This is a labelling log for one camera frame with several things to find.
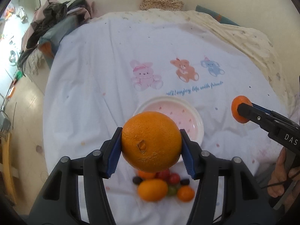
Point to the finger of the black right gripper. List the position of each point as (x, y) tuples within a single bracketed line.
[(249, 113), (272, 116)]

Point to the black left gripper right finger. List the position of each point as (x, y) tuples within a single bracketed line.
[(244, 201)]

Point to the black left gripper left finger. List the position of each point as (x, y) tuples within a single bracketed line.
[(58, 200)]

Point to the dark grape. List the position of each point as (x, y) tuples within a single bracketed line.
[(137, 180), (184, 182)]

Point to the small mandarin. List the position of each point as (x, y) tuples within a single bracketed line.
[(235, 103), (145, 175), (185, 193)]

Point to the small mandarin top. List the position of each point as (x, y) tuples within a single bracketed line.
[(145, 175)]

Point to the large orange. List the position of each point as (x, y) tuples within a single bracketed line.
[(151, 142), (152, 190)]

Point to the red plum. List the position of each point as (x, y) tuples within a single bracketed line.
[(163, 175), (174, 179)]

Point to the green grape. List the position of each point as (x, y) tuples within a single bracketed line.
[(172, 190)]

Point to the person right hand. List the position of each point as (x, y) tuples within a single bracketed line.
[(279, 175)]

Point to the cream floral blanket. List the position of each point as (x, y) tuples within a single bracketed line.
[(251, 42)]

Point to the pink strawberry pattern bowl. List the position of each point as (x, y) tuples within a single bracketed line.
[(180, 111)]

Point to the yellow wooden chair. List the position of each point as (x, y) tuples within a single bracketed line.
[(7, 169)]

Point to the teal orange pillow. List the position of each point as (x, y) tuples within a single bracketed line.
[(221, 19)]

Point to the pile of clothes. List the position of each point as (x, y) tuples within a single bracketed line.
[(51, 23)]

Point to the floral pillow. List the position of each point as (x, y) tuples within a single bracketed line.
[(166, 5)]

